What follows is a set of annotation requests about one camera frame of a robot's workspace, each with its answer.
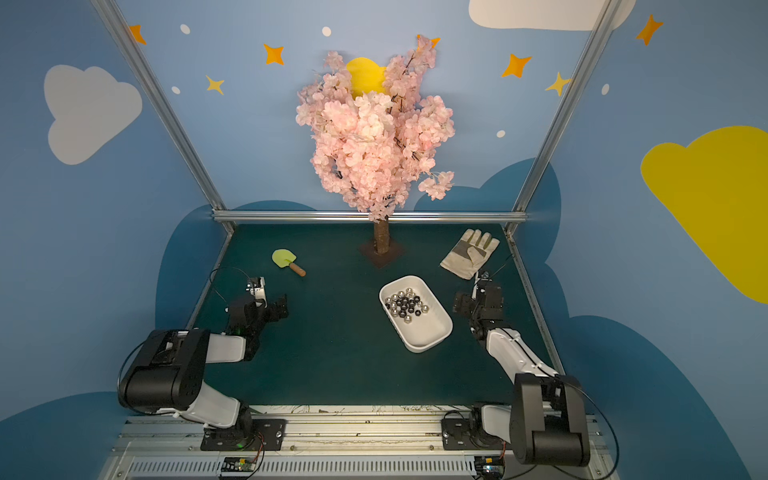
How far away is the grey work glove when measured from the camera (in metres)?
1.10

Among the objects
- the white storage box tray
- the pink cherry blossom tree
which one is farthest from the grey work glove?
the pink cherry blossom tree

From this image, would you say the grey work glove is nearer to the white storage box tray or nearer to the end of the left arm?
the white storage box tray

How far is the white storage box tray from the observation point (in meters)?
0.93

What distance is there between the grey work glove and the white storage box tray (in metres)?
0.17
